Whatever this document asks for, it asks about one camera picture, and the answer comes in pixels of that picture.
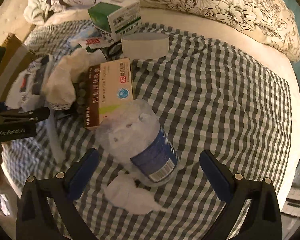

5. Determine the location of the green white medicine box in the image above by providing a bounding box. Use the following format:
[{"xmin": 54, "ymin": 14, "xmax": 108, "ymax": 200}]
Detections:
[{"xmin": 87, "ymin": 0, "xmax": 142, "ymax": 40}]

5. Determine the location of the white printed paper packet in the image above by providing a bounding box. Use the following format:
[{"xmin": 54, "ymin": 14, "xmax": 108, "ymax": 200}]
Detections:
[{"xmin": 6, "ymin": 55, "xmax": 57, "ymax": 109}]

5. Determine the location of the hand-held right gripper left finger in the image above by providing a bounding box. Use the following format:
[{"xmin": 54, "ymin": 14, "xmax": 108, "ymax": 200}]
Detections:
[{"xmin": 16, "ymin": 148, "xmax": 100, "ymax": 240}]

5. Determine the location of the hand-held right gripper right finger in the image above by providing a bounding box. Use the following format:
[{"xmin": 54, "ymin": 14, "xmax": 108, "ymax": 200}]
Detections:
[{"xmin": 199, "ymin": 150, "xmax": 283, "ymax": 240}]

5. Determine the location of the floral cream duvet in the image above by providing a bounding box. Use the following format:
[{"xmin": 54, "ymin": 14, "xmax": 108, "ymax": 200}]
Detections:
[{"xmin": 39, "ymin": 0, "xmax": 300, "ymax": 63}]

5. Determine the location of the red white packet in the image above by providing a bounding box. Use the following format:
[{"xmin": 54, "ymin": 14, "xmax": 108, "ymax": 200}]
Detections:
[{"xmin": 81, "ymin": 37, "xmax": 109, "ymax": 49}]

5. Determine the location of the green white checked cloth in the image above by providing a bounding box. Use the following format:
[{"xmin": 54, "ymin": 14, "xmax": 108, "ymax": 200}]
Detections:
[{"xmin": 9, "ymin": 20, "xmax": 293, "ymax": 240}]

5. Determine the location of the clear plastic bottle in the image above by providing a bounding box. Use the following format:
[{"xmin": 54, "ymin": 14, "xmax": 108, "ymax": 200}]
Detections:
[{"xmin": 94, "ymin": 99, "xmax": 180, "ymax": 187}]

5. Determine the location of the pale green towel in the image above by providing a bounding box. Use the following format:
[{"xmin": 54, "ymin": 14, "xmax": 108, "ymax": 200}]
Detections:
[{"xmin": 24, "ymin": 0, "xmax": 55, "ymax": 26}]

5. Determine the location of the white tissue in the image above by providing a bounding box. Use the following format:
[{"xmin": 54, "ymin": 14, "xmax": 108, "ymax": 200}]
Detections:
[
  {"xmin": 42, "ymin": 47, "xmax": 90, "ymax": 110},
  {"xmin": 104, "ymin": 172, "xmax": 167, "ymax": 215}
]

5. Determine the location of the brown pink medicine box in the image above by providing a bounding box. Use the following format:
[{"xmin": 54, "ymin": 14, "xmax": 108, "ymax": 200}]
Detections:
[{"xmin": 83, "ymin": 58, "xmax": 135, "ymax": 130}]

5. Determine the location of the blue white packet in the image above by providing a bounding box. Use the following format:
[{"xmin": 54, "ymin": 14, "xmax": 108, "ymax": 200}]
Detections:
[{"xmin": 72, "ymin": 26, "xmax": 100, "ymax": 45}]

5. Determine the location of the dark pill blister pack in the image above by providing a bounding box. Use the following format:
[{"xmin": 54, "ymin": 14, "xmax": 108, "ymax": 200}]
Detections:
[{"xmin": 72, "ymin": 79, "xmax": 89, "ymax": 117}]

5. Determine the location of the white paper ring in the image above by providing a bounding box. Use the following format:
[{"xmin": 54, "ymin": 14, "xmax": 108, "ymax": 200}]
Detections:
[{"xmin": 121, "ymin": 33, "xmax": 169, "ymax": 59}]

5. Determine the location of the cream tufted headboard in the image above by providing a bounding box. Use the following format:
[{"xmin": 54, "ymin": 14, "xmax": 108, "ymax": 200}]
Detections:
[{"xmin": 0, "ymin": 0, "xmax": 38, "ymax": 45}]

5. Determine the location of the cardboard box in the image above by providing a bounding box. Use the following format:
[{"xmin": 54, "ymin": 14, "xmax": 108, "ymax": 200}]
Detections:
[{"xmin": 0, "ymin": 33, "xmax": 37, "ymax": 103}]

